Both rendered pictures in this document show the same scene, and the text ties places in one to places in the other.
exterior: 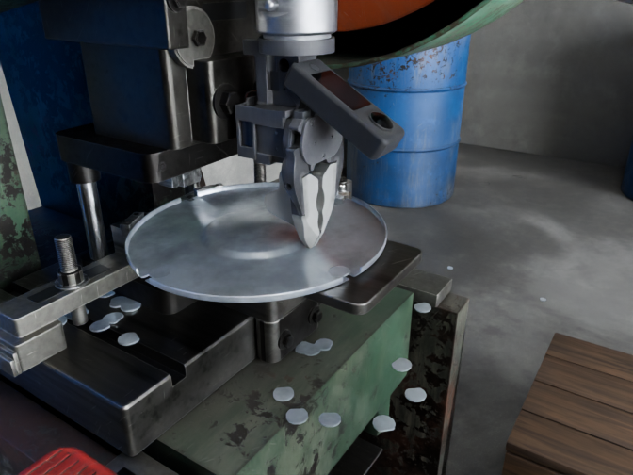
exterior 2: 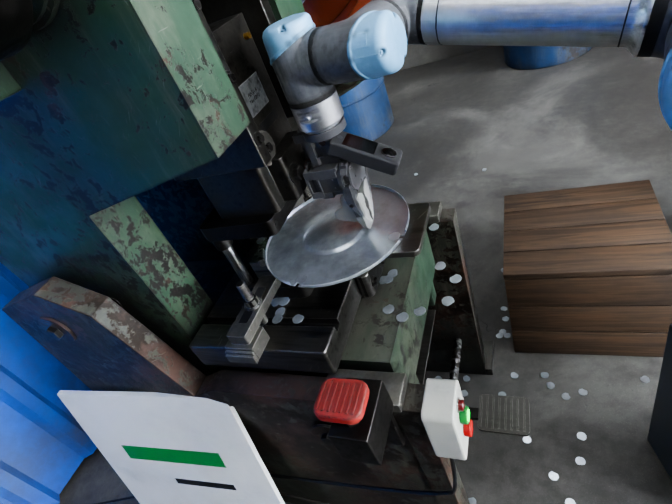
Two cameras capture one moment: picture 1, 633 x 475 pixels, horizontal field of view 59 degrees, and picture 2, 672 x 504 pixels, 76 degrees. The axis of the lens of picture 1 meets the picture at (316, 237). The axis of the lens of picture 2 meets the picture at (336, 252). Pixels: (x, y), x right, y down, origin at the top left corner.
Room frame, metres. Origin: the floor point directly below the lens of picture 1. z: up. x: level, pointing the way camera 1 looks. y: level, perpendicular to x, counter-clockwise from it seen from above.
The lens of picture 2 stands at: (-0.11, 0.09, 1.24)
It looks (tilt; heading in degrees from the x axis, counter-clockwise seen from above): 36 degrees down; 359
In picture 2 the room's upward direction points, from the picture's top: 24 degrees counter-clockwise
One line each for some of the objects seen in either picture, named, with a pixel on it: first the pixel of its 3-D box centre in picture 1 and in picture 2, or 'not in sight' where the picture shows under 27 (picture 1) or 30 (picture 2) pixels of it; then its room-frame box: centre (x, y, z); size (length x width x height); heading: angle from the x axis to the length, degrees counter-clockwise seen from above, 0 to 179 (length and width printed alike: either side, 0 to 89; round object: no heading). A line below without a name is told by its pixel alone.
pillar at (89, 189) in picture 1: (89, 203); (232, 256); (0.61, 0.27, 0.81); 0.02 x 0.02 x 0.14
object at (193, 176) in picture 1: (181, 167); not in sight; (0.64, 0.16, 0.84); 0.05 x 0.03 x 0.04; 147
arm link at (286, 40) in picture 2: not in sight; (300, 60); (0.54, 0.02, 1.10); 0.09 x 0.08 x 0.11; 44
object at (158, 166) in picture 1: (170, 147); (261, 205); (0.65, 0.17, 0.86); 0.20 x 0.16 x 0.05; 147
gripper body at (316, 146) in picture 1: (291, 102); (331, 158); (0.55, 0.02, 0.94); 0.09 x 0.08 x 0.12; 57
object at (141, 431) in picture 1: (188, 285); (299, 273); (0.65, 0.17, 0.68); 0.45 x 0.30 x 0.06; 147
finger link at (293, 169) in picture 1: (300, 171); (352, 193); (0.52, 0.02, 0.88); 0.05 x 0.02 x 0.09; 147
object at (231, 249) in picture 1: (258, 230); (334, 230); (0.58, 0.07, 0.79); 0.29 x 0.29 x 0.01
